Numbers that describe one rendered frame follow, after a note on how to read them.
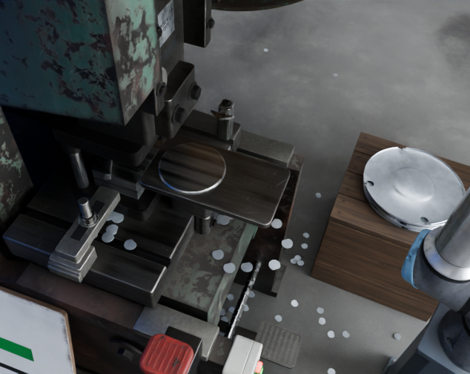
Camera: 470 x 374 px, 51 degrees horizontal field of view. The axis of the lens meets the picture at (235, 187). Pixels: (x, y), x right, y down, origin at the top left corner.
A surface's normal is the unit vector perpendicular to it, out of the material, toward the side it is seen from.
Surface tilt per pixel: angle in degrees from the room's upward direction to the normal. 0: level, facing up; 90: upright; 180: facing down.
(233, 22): 0
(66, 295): 0
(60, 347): 78
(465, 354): 73
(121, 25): 90
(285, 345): 0
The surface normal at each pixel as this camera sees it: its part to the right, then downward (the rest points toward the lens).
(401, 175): 0.05, -0.63
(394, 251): -0.39, 0.70
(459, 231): -0.86, 0.42
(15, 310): -0.31, 0.58
